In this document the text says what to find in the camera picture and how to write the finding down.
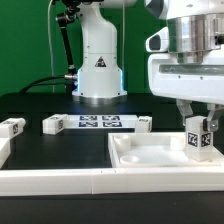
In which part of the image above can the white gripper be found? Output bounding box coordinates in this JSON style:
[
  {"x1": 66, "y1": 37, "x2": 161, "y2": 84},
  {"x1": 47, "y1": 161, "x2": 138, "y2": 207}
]
[{"x1": 148, "y1": 53, "x2": 224, "y2": 132}]

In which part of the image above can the white square table top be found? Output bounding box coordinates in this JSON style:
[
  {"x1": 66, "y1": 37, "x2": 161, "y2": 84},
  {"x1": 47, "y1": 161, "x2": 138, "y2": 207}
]
[{"x1": 108, "y1": 132, "x2": 224, "y2": 168}]

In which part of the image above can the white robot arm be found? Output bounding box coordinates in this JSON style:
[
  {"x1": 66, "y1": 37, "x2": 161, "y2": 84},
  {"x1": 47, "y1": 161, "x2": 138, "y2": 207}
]
[{"x1": 62, "y1": 0, "x2": 224, "y2": 132}]

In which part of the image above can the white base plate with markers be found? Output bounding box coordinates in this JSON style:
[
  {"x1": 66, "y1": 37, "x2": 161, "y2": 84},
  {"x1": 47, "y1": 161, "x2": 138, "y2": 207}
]
[{"x1": 64, "y1": 115, "x2": 137, "y2": 129}]

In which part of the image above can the white U-shaped fence wall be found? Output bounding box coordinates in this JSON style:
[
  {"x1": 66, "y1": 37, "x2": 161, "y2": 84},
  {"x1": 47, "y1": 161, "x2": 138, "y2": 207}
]
[{"x1": 0, "y1": 139, "x2": 224, "y2": 196}]

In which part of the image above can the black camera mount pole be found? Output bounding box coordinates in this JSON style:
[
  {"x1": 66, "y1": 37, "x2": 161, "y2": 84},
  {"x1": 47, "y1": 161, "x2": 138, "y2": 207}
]
[{"x1": 56, "y1": 11, "x2": 77, "y2": 80}]

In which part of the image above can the black cable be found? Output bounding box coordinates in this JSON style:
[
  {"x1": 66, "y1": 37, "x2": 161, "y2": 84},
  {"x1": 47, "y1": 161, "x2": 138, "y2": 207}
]
[{"x1": 19, "y1": 77, "x2": 76, "y2": 94}]

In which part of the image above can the white thin cable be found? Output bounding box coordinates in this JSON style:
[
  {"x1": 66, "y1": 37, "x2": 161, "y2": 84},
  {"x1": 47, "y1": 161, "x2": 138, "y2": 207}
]
[{"x1": 47, "y1": 0, "x2": 56, "y2": 94}]

